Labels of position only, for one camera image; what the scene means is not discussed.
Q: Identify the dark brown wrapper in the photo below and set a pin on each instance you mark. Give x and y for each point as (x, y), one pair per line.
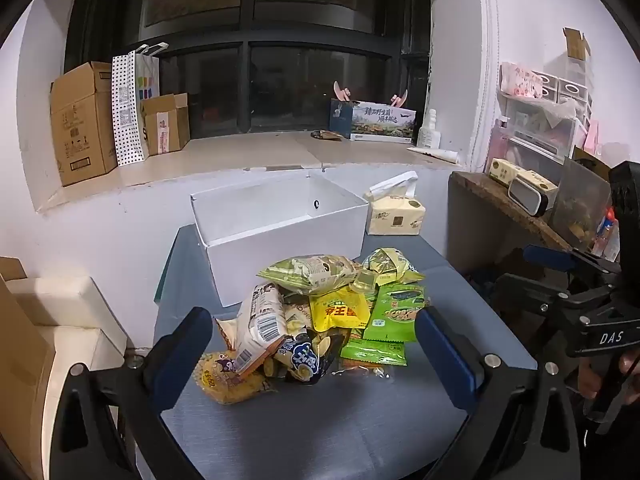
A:
(326, 135)

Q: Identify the beige snack packet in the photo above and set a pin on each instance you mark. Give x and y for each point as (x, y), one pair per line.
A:
(227, 332)

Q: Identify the clear packet of orange sticks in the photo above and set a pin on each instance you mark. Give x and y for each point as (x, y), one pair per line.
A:
(362, 371)

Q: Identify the dark wooden side shelf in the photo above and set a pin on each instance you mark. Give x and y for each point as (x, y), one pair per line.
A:
(500, 210)

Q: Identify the tiny open cardboard box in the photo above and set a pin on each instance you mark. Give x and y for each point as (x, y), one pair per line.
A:
(576, 42)

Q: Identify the clear plastic container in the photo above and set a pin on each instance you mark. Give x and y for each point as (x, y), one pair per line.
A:
(582, 205)

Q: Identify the landscape printed box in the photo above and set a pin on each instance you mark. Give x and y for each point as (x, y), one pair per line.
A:
(375, 120)

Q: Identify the clear drawer organizer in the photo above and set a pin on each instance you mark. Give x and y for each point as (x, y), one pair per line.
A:
(545, 120)

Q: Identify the cream sofa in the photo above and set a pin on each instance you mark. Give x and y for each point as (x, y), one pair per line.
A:
(75, 320)

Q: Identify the white plastic bottle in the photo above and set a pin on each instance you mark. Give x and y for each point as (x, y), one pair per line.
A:
(429, 132)

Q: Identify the clear jelly cup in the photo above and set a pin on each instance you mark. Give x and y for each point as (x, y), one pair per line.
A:
(364, 282)

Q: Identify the pale green puffed snack packet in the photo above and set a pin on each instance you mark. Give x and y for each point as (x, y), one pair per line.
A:
(310, 272)

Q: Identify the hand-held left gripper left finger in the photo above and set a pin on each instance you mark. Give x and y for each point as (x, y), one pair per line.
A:
(177, 360)

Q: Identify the pink antler clip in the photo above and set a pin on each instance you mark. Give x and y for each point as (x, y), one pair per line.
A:
(400, 98)
(342, 91)

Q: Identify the grey blue tablecloth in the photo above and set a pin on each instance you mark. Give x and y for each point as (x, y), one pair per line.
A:
(320, 425)

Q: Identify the polka dot paper bag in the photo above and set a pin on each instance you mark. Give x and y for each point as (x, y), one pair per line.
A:
(130, 110)

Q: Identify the small open cardboard box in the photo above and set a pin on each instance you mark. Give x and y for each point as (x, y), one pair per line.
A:
(165, 125)

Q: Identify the yellow round bread packet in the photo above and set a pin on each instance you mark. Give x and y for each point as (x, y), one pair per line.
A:
(227, 382)

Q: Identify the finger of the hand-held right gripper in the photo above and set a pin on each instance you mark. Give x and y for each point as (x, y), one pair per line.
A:
(550, 256)
(530, 292)

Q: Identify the large brown cardboard box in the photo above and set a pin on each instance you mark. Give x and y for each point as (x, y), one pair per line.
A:
(82, 120)

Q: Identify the dark window frame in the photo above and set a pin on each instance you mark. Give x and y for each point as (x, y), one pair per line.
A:
(250, 35)

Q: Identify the bright green snack packet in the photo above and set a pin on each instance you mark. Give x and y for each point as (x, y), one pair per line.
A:
(397, 312)
(375, 352)

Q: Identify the pink floral cloth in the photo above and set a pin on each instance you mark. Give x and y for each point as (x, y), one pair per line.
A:
(522, 80)

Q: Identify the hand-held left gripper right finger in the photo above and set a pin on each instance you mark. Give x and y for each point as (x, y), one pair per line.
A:
(445, 362)

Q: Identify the white and black gadget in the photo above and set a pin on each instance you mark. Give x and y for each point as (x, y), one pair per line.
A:
(527, 194)

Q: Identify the person's right hand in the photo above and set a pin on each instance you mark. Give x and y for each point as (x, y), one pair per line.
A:
(629, 372)

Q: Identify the white tube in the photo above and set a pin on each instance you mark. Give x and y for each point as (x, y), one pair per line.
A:
(432, 154)

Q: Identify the white cardboard box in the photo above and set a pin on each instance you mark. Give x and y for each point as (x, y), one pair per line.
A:
(280, 230)

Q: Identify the dark blue snack packet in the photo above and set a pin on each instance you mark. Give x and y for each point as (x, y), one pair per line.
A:
(310, 357)

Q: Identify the pale cracker packet red label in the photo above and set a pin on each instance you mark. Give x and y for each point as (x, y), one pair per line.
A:
(260, 327)

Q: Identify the flat brown cardboard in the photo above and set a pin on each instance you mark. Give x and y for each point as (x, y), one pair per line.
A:
(22, 355)

